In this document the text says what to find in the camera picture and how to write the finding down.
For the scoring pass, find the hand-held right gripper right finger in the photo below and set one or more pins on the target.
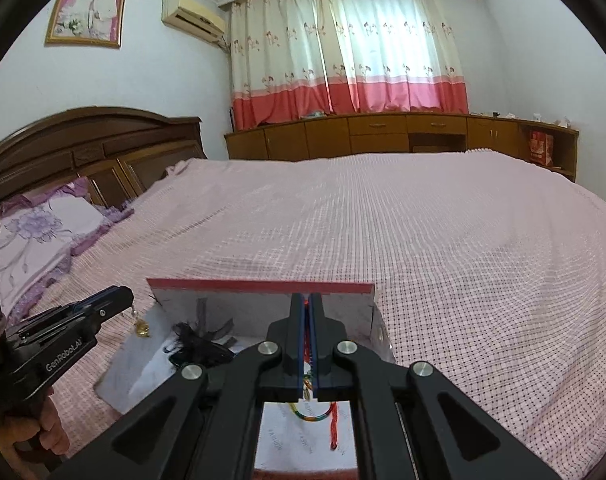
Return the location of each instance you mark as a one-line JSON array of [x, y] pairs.
[[315, 345]]

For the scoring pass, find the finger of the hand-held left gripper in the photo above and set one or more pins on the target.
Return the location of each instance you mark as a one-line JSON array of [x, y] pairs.
[[108, 311], [108, 292]]

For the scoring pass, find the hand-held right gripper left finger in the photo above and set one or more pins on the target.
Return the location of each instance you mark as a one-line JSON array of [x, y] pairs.
[[298, 345]]

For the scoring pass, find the gold pendant earring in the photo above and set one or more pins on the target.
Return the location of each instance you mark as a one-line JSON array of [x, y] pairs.
[[142, 329]]

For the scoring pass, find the pink cardboard box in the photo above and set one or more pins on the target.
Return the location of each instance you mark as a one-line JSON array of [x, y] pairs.
[[223, 305]]

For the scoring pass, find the person's left hand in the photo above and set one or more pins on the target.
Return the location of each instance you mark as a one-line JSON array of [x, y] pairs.
[[53, 435]]

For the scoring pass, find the purple floral pillow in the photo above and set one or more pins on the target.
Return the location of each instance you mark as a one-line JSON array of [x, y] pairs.
[[43, 230]]

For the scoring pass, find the black hair claw clip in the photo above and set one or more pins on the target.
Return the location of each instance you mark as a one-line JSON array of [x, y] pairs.
[[198, 347]]

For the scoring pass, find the dark wooden headboard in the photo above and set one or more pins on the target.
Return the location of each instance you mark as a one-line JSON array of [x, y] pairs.
[[83, 150]]

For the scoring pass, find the long wooden cabinet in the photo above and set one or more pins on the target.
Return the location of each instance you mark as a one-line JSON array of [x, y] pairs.
[[333, 137]]

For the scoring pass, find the framed wedding photo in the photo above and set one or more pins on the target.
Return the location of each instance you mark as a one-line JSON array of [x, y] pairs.
[[88, 7]]

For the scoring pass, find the cream and pink curtain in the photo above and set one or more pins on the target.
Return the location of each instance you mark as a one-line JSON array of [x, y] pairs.
[[343, 60]]

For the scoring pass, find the cream air conditioner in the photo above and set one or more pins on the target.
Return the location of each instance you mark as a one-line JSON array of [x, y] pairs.
[[193, 17]]

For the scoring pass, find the red gift bag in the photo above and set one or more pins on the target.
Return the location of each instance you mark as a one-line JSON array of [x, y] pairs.
[[540, 147]]

